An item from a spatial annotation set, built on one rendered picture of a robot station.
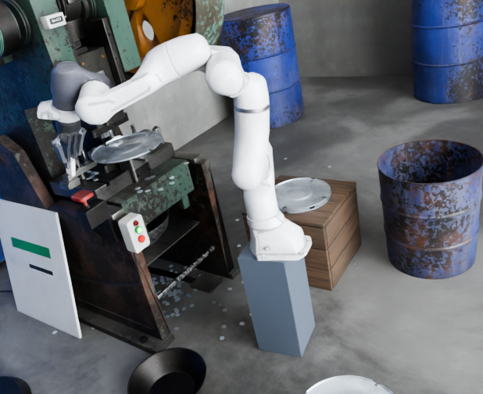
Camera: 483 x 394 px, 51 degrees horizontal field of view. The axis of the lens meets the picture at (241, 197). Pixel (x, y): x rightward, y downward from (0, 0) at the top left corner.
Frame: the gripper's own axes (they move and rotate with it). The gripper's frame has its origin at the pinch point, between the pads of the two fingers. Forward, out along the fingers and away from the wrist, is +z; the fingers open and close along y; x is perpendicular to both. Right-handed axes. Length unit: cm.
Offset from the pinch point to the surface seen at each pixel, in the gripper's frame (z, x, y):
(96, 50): -20.7, 26.4, 36.0
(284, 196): 31, -48, 78
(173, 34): -22, 17, 69
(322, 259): 39, -79, 65
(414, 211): 8, -100, 86
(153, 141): 8.3, -1.7, 40.1
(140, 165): 16.3, -2.1, 32.6
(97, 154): 16.0, 13.7, 24.5
